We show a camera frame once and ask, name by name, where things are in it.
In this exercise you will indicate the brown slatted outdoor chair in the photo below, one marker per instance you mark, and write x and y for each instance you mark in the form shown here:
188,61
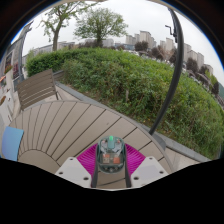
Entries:
36,88

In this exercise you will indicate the blue mouse pad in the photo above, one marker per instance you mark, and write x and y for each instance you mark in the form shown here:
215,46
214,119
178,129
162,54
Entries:
11,143

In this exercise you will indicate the dark curved parasol pole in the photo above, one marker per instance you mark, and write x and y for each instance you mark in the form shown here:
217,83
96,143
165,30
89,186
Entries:
173,73

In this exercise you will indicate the storefront building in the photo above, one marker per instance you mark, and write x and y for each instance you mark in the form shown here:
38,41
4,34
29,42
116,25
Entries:
7,70

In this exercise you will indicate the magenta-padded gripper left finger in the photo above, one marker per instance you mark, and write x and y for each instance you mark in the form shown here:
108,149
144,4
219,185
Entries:
75,171

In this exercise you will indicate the distant apartment buildings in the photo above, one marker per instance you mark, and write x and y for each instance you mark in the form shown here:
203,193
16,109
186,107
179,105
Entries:
166,45

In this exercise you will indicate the round-crowned leafy tree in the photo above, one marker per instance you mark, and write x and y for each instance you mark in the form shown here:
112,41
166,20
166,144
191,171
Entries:
98,25

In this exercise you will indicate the thin-crowned bare-trunk tree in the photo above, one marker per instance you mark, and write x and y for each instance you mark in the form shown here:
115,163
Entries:
56,30

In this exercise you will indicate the grey parasol base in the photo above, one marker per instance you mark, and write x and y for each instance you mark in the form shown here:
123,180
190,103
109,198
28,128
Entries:
160,140

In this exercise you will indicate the tall grey sign pylon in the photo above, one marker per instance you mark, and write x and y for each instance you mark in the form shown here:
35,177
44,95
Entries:
22,53

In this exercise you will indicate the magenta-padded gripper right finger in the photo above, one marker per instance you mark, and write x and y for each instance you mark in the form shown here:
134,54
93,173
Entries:
146,170

